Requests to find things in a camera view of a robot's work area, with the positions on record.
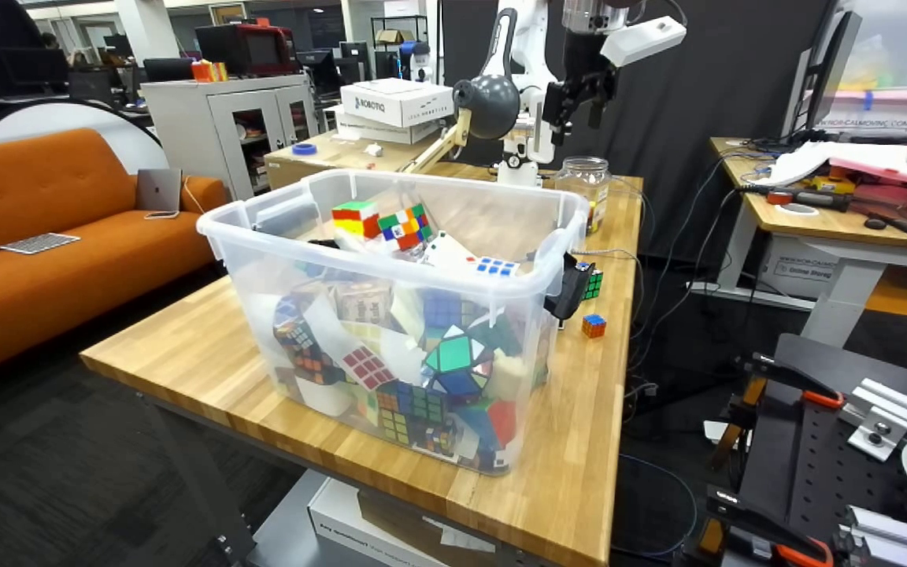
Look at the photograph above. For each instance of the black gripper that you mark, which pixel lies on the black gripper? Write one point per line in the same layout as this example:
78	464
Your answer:
587	78

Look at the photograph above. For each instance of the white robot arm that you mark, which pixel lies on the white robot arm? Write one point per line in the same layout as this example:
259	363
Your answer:
522	54

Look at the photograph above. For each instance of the side desk with clutter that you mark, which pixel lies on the side desk with clutter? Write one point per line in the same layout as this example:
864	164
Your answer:
869	263

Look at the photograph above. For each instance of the clear plastic jar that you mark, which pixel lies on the clear plastic jar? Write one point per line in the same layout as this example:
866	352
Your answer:
590	179

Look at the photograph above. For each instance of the white cardboard box stack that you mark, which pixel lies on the white cardboard box stack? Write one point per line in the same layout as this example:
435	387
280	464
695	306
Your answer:
395	109

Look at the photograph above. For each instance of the computer monitor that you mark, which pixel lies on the computer monitor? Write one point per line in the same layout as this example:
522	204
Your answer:
817	78

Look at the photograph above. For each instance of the small blue Rubik's cube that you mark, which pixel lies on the small blue Rubik's cube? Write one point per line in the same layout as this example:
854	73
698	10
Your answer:
593	325

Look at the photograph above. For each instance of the clear plastic storage bin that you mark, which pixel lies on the clear plastic storage bin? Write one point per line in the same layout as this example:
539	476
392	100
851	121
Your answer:
408	306

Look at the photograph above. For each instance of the wooden side cabinet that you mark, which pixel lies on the wooden side cabinet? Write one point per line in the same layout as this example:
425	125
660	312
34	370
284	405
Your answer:
335	153

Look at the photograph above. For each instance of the white cabinet with doors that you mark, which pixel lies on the white cabinet with doors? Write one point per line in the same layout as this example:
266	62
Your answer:
232	127

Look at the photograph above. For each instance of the black breadboard with clamps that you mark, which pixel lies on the black breadboard with clamps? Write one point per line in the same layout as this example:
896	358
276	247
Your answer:
825	464

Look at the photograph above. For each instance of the cardboard box under table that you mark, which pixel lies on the cardboard box under table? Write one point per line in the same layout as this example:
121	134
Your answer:
380	526

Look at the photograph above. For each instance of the orange sofa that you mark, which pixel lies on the orange sofa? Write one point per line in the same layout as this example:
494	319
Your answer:
78	241

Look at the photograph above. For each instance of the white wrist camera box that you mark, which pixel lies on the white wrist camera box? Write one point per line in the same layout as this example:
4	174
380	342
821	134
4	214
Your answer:
641	37

